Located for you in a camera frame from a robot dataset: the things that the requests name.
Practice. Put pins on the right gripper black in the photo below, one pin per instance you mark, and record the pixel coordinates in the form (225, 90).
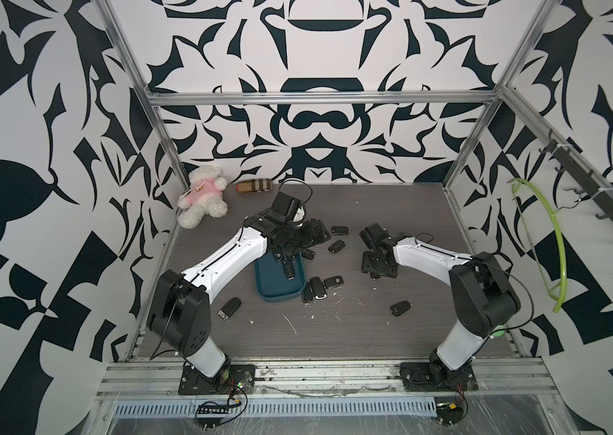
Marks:
(389, 272)

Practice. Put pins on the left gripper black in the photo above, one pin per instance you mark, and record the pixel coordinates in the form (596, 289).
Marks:
(309, 238)

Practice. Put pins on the teal plastic storage box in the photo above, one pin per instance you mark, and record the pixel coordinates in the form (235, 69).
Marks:
(272, 283)

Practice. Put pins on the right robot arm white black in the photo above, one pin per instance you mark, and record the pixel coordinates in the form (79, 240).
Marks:
(482, 295)

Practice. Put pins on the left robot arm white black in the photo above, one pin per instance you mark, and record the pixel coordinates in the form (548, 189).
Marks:
(180, 312)

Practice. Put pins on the black flip key silver end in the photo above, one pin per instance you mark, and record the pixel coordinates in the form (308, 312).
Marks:
(308, 295)

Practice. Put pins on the brown checkered pouch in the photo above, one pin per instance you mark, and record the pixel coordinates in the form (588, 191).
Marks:
(254, 186)

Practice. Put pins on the white teddy bear pink shirt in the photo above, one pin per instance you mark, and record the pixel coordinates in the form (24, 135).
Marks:
(204, 198)

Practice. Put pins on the green tape roll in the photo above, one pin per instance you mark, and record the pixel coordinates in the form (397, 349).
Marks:
(498, 332)

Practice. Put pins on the black connector block right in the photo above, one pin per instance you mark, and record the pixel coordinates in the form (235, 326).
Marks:
(449, 414)

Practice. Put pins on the black connector block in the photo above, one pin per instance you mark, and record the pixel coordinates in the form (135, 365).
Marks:
(449, 414)
(209, 415)

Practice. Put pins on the green plastic hanger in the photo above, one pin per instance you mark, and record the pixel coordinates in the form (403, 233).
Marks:
(551, 259)

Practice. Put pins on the black connector block left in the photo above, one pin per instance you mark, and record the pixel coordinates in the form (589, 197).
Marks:
(209, 415)

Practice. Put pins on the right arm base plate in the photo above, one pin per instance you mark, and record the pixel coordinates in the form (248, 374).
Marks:
(436, 377)

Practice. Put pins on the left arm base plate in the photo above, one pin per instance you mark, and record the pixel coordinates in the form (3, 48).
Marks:
(232, 378)

